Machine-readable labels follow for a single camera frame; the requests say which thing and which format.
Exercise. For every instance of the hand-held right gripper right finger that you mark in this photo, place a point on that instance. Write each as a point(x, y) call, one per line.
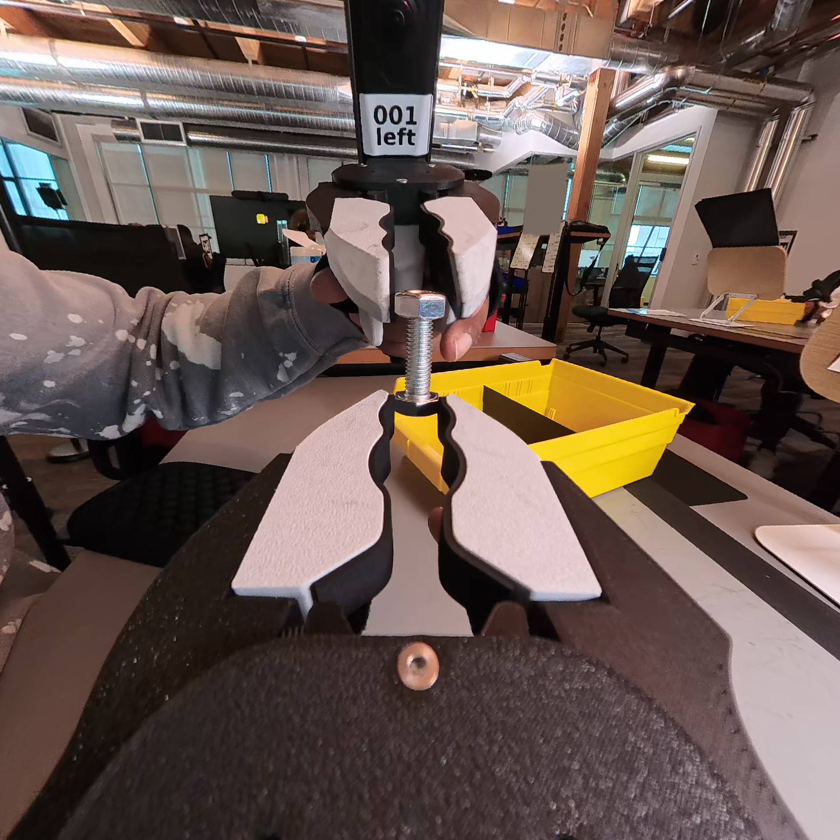
point(512, 512)

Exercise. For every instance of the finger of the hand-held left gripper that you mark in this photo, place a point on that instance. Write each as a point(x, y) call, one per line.
point(469, 256)
point(358, 262)

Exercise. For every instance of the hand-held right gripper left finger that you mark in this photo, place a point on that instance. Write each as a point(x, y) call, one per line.
point(321, 499)

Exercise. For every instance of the silver hex nut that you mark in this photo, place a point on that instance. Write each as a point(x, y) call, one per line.
point(420, 308)

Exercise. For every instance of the silver hex bolt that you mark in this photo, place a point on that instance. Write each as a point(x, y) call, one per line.
point(418, 361)

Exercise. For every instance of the yellow plastic bin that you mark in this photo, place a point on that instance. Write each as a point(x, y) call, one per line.
point(774, 310)
point(623, 446)

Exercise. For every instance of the person's left forearm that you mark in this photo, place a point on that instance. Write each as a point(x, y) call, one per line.
point(164, 354)

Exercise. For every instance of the person's right hand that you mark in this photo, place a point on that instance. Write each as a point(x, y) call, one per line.
point(436, 525)

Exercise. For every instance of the person's left hand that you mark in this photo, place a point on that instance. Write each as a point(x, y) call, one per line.
point(459, 338)

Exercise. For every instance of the white wipes canister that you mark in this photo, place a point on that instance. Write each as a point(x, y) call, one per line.
point(305, 254)

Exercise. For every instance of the white paper sheet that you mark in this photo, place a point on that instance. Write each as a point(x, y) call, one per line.
point(551, 251)
point(525, 250)

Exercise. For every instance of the black floor lamp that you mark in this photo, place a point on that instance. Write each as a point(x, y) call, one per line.
point(478, 174)

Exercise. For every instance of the black bin divider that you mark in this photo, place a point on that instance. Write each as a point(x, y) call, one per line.
point(525, 413)

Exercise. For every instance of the wooden top work table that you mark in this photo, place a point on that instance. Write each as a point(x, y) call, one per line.
point(518, 344)

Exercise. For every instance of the black display screen on stand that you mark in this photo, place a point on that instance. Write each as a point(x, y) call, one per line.
point(243, 229)

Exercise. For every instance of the tall black standing desk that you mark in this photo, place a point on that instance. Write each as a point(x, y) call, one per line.
point(587, 229)

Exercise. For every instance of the black office chair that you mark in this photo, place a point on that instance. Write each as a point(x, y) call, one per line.
point(623, 282)

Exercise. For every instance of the red tote bag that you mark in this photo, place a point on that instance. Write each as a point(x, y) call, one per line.
point(164, 434)

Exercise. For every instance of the black honeycomb armrest pad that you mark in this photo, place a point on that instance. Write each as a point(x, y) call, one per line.
point(151, 512)

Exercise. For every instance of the wooden desk with black legs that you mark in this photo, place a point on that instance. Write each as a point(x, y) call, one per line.
point(669, 320)

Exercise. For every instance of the red storage bag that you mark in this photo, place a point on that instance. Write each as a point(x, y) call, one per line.
point(722, 433)

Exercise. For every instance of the black partition panel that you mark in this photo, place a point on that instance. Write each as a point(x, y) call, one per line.
point(98, 253)

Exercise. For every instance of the wooden and white document stand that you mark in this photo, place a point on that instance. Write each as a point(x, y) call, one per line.
point(807, 558)

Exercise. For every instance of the wooden support post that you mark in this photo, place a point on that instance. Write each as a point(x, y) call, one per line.
point(590, 164)

